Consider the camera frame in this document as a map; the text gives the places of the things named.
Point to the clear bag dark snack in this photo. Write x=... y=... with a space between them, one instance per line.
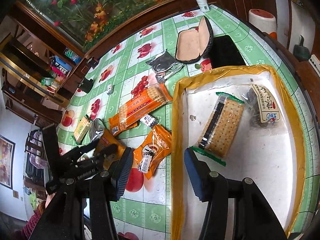
x=263 y=107

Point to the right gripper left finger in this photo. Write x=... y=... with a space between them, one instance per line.
x=121 y=174

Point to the cracker pack in tray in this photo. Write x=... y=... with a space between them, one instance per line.
x=221 y=127

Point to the white red stool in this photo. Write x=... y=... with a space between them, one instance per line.
x=264 y=21

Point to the black phone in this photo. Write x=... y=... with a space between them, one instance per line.
x=225 y=53

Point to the person's left hand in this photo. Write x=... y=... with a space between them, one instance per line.
x=49 y=198

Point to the long orange cracker pack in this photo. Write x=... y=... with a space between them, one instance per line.
x=144 y=103

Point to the green fruit pattern tablecloth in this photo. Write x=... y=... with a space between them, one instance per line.
x=123 y=75

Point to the silver foil snack pack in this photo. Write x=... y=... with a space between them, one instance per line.
x=165 y=66

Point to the white tray with yellow tape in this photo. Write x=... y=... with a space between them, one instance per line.
x=273 y=157

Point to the green yellow cracker pack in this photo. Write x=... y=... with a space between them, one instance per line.
x=82 y=128

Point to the small white candy wrapper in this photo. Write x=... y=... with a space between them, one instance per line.
x=149 y=121

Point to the open glasses case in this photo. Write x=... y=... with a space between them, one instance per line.
x=194 y=43

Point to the small black box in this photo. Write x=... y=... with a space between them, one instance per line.
x=86 y=85

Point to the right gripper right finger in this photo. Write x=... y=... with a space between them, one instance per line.
x=198 y=172

